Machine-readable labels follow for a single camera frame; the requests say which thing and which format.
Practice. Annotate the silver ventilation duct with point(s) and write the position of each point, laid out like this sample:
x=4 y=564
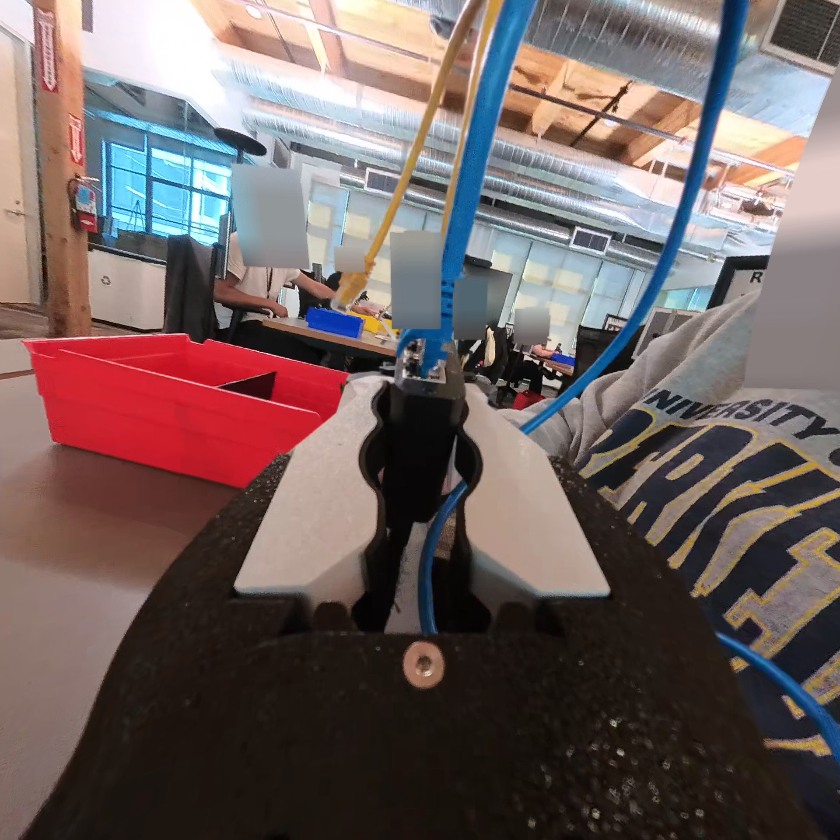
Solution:
x=315 y=88
x=656 y=52

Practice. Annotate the wooden post with red signs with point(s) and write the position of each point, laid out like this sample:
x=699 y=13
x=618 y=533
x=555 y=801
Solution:
x=62 y=262

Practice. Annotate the black office chair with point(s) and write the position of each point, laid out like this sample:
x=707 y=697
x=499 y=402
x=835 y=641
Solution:
x=190 y=289

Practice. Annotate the blue plastic bin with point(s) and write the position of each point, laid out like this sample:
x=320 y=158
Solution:
x=331 y=323

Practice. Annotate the office desk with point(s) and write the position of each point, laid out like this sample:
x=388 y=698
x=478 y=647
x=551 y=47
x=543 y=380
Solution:
x=295 y=328

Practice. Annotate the white recycling cabinet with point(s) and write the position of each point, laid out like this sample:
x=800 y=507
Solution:
x=124 y=289

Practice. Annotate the red plastic bin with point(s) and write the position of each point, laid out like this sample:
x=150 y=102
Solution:
x=164 y=420

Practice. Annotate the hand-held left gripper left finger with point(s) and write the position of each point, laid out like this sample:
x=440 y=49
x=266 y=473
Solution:
x=308 y=525

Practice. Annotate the red fire extinguisher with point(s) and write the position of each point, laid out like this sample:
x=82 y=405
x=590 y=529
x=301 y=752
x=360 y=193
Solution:
x=85 y=207

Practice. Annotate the grey printed sweatshirt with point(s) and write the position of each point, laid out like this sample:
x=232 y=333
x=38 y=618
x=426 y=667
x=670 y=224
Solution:
x=722 y=492

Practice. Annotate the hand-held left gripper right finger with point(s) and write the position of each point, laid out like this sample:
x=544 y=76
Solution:
x=531 y=525

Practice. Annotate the office window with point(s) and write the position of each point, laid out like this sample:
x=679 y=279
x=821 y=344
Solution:
x=170 y=197

